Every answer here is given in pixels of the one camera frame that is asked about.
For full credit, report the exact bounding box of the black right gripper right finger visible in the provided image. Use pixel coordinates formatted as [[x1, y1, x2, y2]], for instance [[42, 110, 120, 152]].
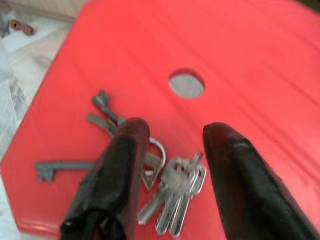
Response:
[[201, 121, 320, 240]]

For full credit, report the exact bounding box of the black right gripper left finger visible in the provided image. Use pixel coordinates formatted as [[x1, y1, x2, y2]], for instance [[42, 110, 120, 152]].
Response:
[[59, 117, 151, 240]]

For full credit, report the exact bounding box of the silver key bunch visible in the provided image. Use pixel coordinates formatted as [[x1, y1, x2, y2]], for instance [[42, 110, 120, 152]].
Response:
[[138, 152, 207, 237]]

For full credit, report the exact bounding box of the dark old key bunch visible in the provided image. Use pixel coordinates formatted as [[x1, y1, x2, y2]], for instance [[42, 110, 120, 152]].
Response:
[[34, 89, 167, 191]]

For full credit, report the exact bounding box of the red plastic stool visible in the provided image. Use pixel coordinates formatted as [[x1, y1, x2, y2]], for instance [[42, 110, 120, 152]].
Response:
[[0, 0, 320, 240]]

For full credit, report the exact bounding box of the brown round cap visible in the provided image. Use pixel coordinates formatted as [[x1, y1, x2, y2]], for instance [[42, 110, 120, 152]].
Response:
[[9, 19, 23, 31], [22, 24, 35, 36]]

